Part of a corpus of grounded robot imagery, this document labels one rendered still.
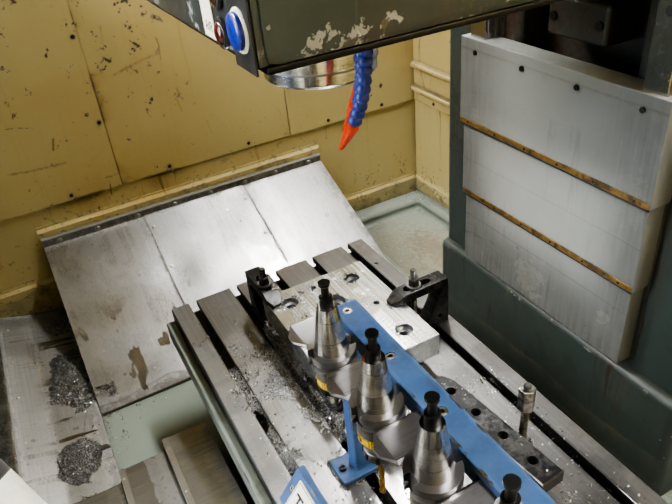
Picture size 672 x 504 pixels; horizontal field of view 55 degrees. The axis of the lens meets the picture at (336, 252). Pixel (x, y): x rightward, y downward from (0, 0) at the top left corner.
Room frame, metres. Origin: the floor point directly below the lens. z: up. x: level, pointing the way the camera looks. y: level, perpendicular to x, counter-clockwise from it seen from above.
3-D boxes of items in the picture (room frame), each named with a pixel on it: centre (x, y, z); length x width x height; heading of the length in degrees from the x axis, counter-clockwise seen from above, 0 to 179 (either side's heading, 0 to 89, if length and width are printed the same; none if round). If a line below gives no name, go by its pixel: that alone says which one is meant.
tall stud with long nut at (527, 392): (0.71, -0.27, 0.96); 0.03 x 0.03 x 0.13
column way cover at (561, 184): (1.06, -0.41, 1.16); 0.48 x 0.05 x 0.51; 25
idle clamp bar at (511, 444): (0.70, -0.21, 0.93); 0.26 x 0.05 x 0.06; 30
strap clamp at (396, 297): (1.02, -0.15, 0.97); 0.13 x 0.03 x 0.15; 115
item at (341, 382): (0.57, 0.00, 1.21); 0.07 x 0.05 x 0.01; 115
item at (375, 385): (0.52, -0.03, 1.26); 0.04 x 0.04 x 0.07
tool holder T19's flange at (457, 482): (0.43, -0.08, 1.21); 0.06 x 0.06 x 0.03
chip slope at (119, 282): (1.48, 0.28, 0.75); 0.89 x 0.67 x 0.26; 115
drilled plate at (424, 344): (0.97, -0.01, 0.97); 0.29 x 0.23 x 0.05; 25
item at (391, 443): (0.47, -0.05, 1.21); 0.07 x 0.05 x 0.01; 115
